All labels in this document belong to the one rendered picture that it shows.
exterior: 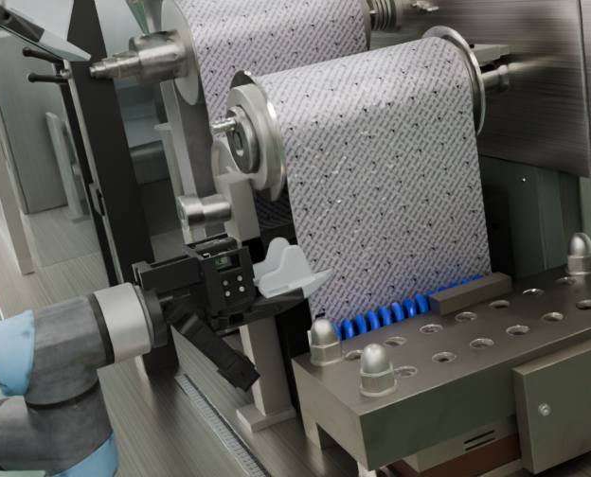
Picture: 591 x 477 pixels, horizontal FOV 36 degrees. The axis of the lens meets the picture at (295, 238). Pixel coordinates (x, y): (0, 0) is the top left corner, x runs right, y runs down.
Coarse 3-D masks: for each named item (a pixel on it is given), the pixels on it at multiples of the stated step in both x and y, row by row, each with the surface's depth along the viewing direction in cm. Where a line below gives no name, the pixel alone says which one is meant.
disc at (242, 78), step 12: (240, 72) 100; (240, 84) 101; (252, 84) 97; (264, 96) 95; (264, 108) 96; (276, 120) 94; (276, 132) 94; (276, 144) 95; (276, 156) 96; (276, 168) 98; (276, 180) 98; (264, 192) 103; (276, 192) 100
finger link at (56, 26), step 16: (16, 0) 86; (32, 0) 86; (48, 0) 87; (64, 0) 87; (32, 16) 87; (48, 16) 87; (64, 16) 88; (48, 32) 86; (64, 32) 88; (48, 48) 87; (64, 48) 88
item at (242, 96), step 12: (228, 96) 102; (240, 96) 99; (252, 96) 97; (228, 108) 103; (252, 108) 96; (252, 120) 97; (264, 120) 96; (264, 132) 96; (264, 144) 96; (264, 156) 97; (264, 168) 98; (252, 180) 103; (264, 180) 99
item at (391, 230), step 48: (288, 192) 98; (336, 192) 100; (384, 192) 102; (432, 192) 104; (480, 192) 107; (336, 240) 101; (384, 240) 103; (432, 240) 106; (480, 240) 108; (336, 288) 102; (384, 288) 105; (432, 288) 107
